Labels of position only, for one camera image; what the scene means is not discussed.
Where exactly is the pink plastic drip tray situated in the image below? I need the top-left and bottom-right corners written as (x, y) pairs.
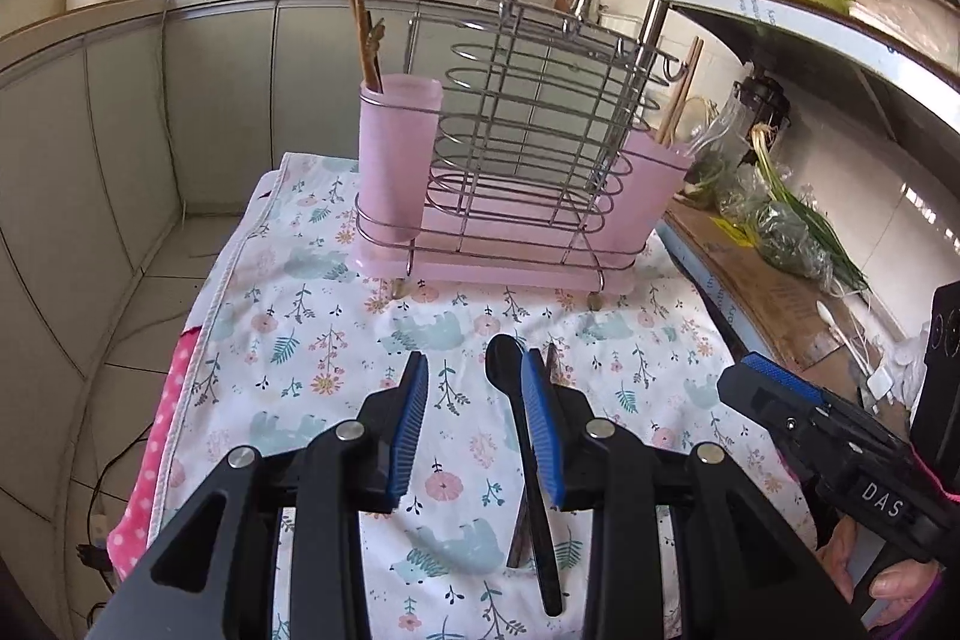
top-left (345, 201), bottom-right (653, 295)

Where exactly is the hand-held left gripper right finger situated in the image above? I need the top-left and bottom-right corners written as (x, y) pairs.
top-left (521, 347), bottom-right (867, 640)

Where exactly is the black plastic spoon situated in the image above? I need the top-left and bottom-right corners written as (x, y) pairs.
top-left (485, 334), bottom-right (565, 617)

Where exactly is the pink polka dot cloth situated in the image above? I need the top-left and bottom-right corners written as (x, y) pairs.
top-left (105, 329), bottom-right (203, 573)

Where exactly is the plastic bag of greens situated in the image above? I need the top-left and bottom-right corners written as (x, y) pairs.
top-left (712, 160), bottom-right (837, 281)

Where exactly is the white plastic spoon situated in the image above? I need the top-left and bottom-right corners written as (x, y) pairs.
top-left (814, 299), bottom-right (875, 378)

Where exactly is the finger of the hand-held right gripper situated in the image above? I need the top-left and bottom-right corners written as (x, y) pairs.
top-left (718, 351), bottom-right (835, 455)

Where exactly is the clear plastic container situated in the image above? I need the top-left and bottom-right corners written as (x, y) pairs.
top-left (679, 96), bottom-right (751, 210)

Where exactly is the metal wire utensil rack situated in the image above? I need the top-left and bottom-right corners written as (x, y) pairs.
top-left (354, 0), bottom-right (695, 300)

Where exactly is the person's right hand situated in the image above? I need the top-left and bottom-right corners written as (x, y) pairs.
top-left (817, 520), bottom-right (942, 627)

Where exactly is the pink plastic cup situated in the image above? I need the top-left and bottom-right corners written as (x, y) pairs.
top-left (600, 126), bottom-right (695, 281)
top-left (358, 73), bottom-right (442, 245)

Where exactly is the white floral cloth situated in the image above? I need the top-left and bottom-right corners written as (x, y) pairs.
top-left (146, 151), bottom-right (818, 640)

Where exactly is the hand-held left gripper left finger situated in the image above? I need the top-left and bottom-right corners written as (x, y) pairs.
top-left (105, 351), bottom-right (431, 640)

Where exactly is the green onion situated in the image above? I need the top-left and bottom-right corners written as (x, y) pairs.
top-left (750, 122), bottom-right (871, 296)

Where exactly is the black blender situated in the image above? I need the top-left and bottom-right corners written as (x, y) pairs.
top-left (712, 77), bottom-right (792, 161)

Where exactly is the light wooden chopstick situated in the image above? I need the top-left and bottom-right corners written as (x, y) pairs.
top-left (335, 0), bottom-right (378, 90)
top-left (654, 37), bottom-right (706, 146)
top-left (651, 44), bottom-right (698, 146)
top-left (348, 0), bottom-right (385, 94)

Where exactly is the dark brown chopstick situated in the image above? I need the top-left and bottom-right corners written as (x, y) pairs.
top-left (506, 342), bottom-right (562, 570)

